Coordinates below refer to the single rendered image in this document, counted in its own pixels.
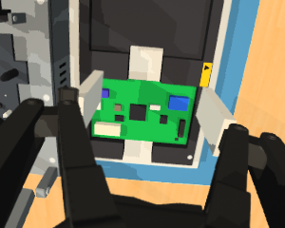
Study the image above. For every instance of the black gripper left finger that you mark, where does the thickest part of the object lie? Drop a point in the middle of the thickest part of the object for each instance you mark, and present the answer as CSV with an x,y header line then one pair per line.
x,y
86,195

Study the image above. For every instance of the green circuit board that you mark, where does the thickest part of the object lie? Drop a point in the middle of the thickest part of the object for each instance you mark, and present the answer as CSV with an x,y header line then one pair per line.
x,y
143,110

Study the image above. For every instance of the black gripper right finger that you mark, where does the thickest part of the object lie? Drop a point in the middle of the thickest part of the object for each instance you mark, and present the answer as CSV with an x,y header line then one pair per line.
x,y
228,203

